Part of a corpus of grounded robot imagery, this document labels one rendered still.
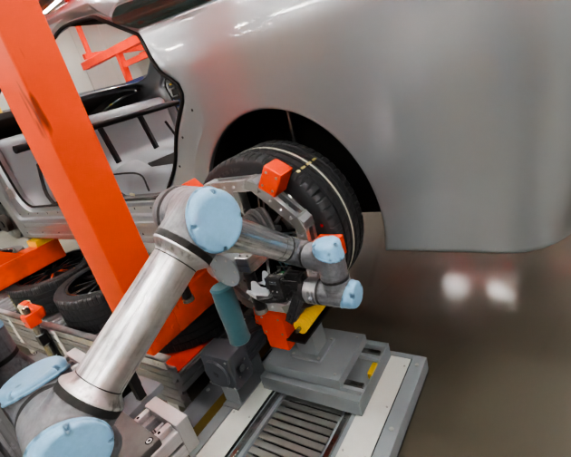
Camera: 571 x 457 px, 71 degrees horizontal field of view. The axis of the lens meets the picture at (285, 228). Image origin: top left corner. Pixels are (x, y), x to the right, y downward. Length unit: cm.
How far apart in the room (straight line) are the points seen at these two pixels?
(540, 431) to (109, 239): 171
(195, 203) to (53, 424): 39
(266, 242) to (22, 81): 92
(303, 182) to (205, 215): 68
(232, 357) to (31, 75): 124
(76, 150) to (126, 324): 92
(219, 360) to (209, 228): 113
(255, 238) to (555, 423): 136
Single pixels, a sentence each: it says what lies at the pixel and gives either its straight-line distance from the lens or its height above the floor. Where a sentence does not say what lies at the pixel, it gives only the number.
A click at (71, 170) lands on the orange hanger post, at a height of 130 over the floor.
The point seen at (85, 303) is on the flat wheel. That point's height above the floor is 48.
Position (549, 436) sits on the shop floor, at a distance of 187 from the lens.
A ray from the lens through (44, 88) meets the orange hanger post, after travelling 154.
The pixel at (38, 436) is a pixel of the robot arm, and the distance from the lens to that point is 75.
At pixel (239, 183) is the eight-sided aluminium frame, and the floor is 111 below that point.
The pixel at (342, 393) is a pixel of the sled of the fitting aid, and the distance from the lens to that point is 182.
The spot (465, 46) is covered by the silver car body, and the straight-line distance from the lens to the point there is 122.
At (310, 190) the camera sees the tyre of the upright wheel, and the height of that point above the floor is 104.
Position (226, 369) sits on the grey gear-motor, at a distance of 179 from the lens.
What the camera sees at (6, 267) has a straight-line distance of 350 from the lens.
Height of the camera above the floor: 142
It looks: 21 degrees down
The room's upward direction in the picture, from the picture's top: 16 degrees counter-clockwise
